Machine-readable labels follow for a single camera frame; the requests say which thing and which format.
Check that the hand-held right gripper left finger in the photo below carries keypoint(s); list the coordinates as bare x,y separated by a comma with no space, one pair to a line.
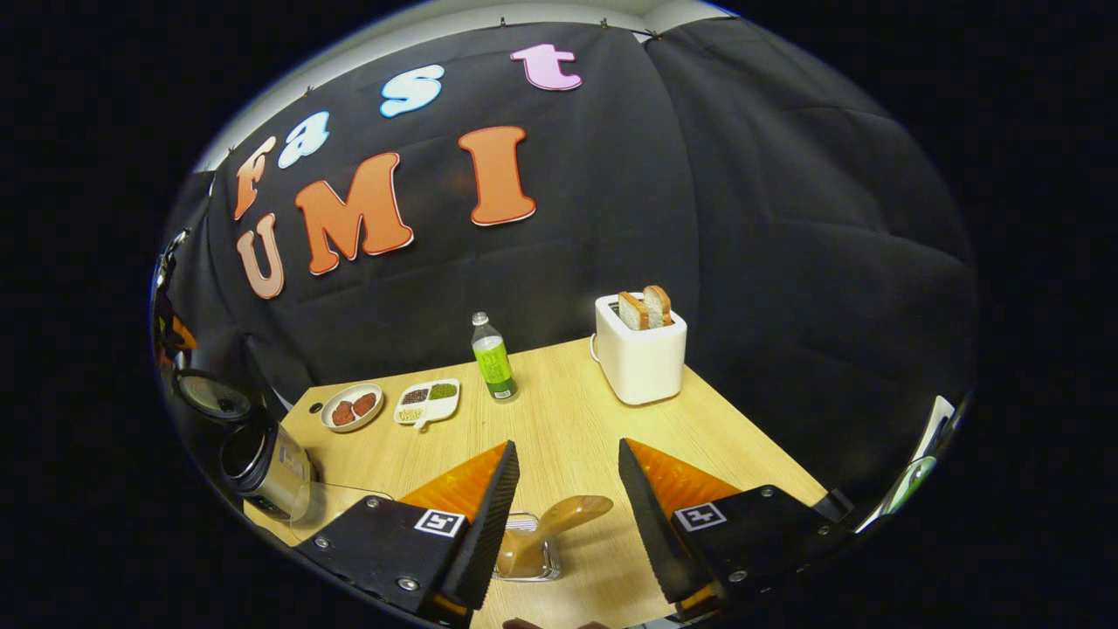
489,524

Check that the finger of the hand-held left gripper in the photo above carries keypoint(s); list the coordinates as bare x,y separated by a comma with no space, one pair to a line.
179,334

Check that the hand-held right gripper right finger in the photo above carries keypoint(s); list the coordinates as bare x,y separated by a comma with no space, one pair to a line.
651,524

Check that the brown wooden spoon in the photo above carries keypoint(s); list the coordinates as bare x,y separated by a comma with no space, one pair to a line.
572,511

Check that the silver black rice cooker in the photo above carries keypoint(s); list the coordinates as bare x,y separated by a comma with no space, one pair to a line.
271,472

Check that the white divided dish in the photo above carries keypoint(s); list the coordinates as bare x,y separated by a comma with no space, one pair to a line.
437,411

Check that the pale beans portion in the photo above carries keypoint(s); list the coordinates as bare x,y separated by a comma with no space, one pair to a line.
409,414

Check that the green beans portion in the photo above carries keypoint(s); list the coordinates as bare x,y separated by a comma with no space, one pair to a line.
443,390

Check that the dark beans portion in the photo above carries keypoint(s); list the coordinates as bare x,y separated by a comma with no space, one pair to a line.
414,396

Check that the green label plastic bottle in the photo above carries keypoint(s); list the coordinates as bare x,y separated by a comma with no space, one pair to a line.
494,362

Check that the white toaster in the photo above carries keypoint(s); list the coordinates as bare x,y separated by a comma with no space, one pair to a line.
642,362

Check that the red meat piece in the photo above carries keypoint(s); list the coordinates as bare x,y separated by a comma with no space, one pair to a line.
342,413
364,404

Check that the white round plate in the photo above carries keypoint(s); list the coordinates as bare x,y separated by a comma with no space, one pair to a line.
330,425

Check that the toast bread slice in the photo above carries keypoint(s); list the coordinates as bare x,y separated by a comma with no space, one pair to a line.
658,306
633,313

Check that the black backdrop cloth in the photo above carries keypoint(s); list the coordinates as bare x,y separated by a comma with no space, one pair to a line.
786,262

